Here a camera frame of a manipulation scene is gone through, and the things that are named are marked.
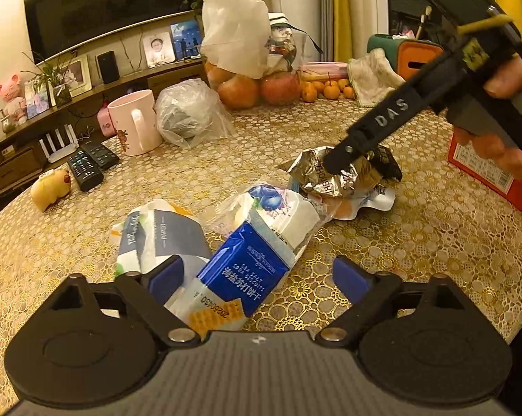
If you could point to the wooden tv cabinet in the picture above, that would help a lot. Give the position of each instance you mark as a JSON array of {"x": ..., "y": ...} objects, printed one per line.
[{"x": 9, "y": 169}]

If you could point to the pink pig figurine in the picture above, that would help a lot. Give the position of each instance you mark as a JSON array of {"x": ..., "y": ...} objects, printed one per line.
[{"x": 11, "y": 95}]

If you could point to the orange white snack wrapper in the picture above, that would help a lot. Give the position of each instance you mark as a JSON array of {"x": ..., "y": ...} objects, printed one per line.
[{"x": 347, "y": 208}]

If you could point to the pink mug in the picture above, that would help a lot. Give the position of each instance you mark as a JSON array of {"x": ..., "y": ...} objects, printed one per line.
[{"x": 133, "y": 117}]

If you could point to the black remote control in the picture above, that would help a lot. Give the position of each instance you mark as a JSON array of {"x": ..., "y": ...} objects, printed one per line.
[
  {"x": 85, "y": 171},
  {"x": 100, "y": 155}
]

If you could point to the blue photo frame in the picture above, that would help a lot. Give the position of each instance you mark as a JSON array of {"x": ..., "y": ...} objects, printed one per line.
[{"x": 186, "y": 37}]

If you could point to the portrait photo frame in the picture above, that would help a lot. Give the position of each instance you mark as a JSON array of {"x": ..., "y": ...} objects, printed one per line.
[{"x": 159, "y": 47}]

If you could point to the silver foil wrapper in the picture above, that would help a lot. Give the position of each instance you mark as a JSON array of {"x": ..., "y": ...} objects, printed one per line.
[{"x": 317, "y": 177}]

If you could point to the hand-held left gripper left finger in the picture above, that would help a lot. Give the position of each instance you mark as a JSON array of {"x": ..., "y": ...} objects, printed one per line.
[{"x": 167, "y": 275}]

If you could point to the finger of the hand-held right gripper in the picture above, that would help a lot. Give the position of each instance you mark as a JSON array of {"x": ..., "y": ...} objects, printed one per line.
[{"x": 391, "y": 115}]

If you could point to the yellow curtain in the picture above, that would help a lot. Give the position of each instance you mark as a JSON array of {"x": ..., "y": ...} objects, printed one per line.
[{"x": 342, "y": 8}]

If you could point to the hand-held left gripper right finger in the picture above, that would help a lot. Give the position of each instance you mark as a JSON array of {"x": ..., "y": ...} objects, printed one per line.
[{"x": 352, "y": 275}]

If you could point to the large orange fruit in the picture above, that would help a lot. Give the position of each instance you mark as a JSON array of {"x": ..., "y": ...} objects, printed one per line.
[{"x": 217, "y": 73}]

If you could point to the pink flat box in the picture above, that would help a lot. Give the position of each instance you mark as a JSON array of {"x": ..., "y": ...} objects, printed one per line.
[{"x": 326, "y": 69}]

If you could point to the grey curtain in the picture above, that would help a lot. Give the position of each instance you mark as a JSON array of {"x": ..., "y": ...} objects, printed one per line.
[{"x": 326, "y": 8}]

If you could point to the green orange tissue box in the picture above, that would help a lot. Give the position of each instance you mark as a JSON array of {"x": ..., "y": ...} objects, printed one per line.
[{"x": 412, "y": 58}]

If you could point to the white grey tissue pack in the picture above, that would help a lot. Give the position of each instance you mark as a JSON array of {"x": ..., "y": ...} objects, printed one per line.
[{"x": 174, "y": 234}]

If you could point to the small plant in glass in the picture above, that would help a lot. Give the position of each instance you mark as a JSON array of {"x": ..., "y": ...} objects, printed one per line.
[{"x": 61, "y": 93}]

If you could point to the yellow pig toy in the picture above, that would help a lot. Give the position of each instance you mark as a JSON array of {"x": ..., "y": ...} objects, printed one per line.
[{"x": 50, "y": 188}]

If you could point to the beige dish cloth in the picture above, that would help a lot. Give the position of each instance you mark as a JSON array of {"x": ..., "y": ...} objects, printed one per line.
[{"x": 373, "y": 78}]

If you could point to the red white cardboard box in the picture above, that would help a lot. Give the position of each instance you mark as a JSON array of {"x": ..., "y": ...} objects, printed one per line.
[{"x": 503, "y": 190}]

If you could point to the red apple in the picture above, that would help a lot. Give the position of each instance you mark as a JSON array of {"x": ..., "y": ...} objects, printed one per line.
[
  {"x": 280, "y": 87},
  {"x": 239, "y": 93}
]

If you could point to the white router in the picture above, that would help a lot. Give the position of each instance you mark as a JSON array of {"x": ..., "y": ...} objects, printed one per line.
[{"x": 57, "y": 147}]

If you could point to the black speaker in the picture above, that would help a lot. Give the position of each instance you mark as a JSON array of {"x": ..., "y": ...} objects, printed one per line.
[{"x": 108, "y": 67}]

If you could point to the person's right hand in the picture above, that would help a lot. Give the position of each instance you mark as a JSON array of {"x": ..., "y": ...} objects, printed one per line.
[{"x": 512, "y": 80}]

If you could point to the white photo frame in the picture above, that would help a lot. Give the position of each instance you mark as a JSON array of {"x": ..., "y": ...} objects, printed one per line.
[{"x": 76, "y": 76}]

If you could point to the blue cracker packet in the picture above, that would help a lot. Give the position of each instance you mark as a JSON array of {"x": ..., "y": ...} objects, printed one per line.
[{"x": 243, "y": 264}]

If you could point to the black television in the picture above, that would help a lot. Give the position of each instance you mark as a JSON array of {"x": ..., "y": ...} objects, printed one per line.
[{"x": 91, "y": 8}]

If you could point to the white plastic bag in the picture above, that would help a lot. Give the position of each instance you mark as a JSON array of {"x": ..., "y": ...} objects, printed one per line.
[{"x": 235, "y": 30}]

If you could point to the small pink bottle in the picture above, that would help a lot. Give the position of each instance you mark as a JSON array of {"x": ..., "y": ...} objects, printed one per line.
[{"x": 105, "y": 123}]

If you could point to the pile of small tangerines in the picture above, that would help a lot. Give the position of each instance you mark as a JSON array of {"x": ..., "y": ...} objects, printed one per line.
[{"x": 330, "y": 91}]

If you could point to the clear bag with grey item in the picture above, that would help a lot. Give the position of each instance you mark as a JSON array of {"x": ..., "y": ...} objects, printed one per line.
[{"x": 187, "y": 115}]

